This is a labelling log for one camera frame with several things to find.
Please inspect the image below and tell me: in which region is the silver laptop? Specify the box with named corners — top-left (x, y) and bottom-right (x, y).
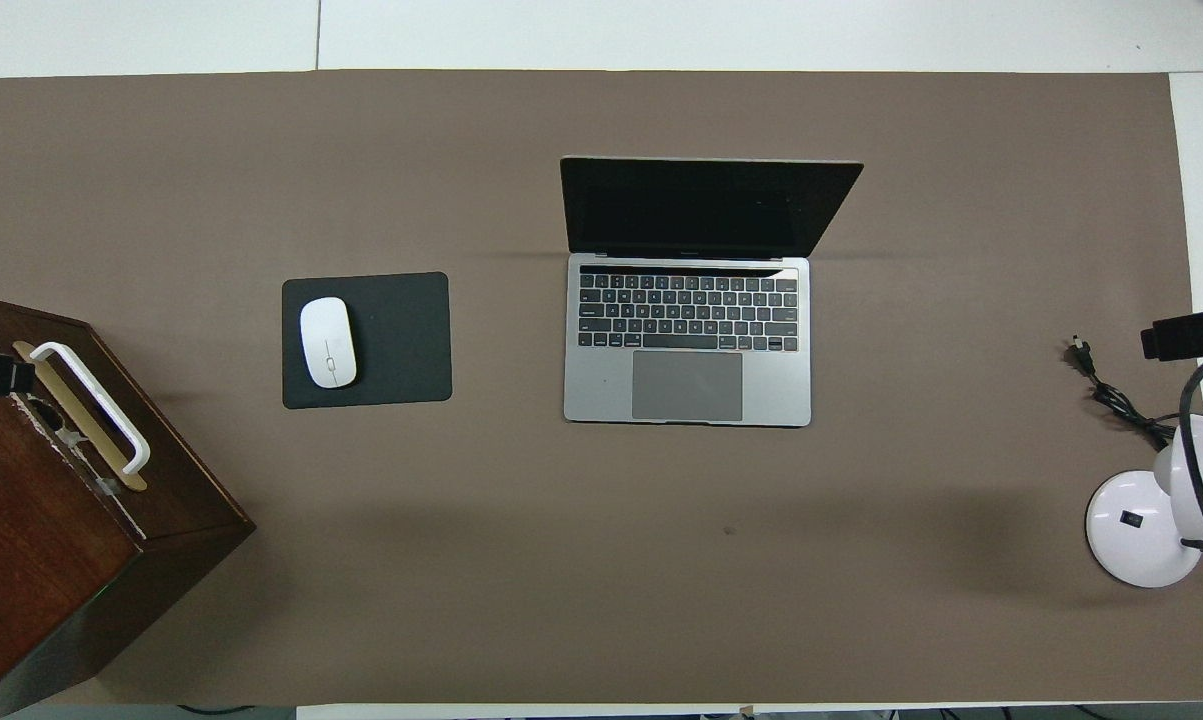
top-left (559, 155), bottom-right (865, 429)

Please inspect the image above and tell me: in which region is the dark wooden box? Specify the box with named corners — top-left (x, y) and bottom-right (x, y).
top-left (0, 291), bottom-right (257, 716)

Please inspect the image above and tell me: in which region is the white desk lamp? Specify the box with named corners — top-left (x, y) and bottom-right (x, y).
top-left (1085, 413), bottom-right (1203, 589)

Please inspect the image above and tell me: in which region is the brown table mat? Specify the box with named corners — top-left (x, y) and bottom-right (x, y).
top-left (0, 68), bottom-right (1203, 706)

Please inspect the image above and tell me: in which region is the white computer mouse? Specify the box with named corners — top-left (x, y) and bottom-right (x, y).
top-left (299, 297), bottom-right (358, 389)

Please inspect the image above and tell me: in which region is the black mouse pad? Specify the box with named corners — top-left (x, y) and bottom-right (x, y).
top-left (281, 271), bottom-right (453, 410)

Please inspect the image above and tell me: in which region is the brass handle plate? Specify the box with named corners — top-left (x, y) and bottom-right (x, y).
top-left (13, 340), bottom-right (149, 492)

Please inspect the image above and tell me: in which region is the black lamp power cable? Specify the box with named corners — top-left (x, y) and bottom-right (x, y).
top-left (1064, 338), bottom-right (1180, 451)

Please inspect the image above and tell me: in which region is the white box handle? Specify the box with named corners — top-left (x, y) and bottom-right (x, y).
top-left (29, 341), bottom-right (152, 475)

